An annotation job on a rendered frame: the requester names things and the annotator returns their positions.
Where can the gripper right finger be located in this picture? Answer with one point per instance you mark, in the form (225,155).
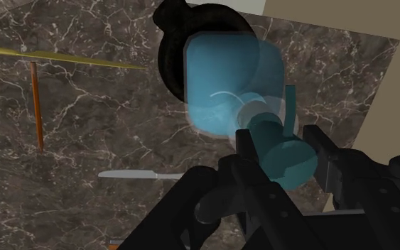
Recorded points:
(376,194)

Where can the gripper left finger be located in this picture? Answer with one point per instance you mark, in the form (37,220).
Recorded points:
(199,207)

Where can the blue translucent bottle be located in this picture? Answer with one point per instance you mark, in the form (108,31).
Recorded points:
(220,79)

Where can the silver table knife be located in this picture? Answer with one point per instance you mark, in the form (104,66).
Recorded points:
(133,174)

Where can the orange and grey object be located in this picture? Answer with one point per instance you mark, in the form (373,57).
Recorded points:
(114,245)

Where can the black round vessel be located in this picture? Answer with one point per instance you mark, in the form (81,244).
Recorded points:
(185,20)

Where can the orange pencil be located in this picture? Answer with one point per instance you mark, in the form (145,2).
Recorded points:
(37,107)

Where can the yellow knife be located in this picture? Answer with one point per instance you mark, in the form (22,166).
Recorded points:
(64,57)

